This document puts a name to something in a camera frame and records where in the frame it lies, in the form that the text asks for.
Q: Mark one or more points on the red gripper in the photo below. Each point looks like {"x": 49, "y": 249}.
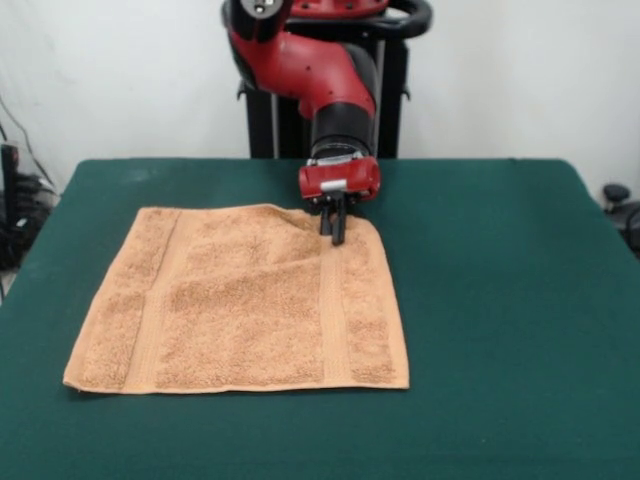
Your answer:
{"x": 340, "y": 177}

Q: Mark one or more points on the tan terry towel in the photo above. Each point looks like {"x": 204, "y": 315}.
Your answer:
{"x": 240, "y": 310}

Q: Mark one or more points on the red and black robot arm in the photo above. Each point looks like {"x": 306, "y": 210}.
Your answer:
{"x": 310, "y": 65}

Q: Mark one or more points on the red robot base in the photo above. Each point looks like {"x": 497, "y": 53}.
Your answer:
{"x": 345, "y": 7}

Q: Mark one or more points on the dark green table cloth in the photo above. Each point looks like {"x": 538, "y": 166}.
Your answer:
{"x": 500, "y": 325}

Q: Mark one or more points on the black chair part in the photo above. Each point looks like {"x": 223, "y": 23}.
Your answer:
{"x": 622, "y": 210}

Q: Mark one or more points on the black upright box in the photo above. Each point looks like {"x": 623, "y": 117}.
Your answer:
{"x": 9, "y": 180}

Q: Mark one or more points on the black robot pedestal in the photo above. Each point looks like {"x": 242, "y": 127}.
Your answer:
{"x": 390, "y": 100}

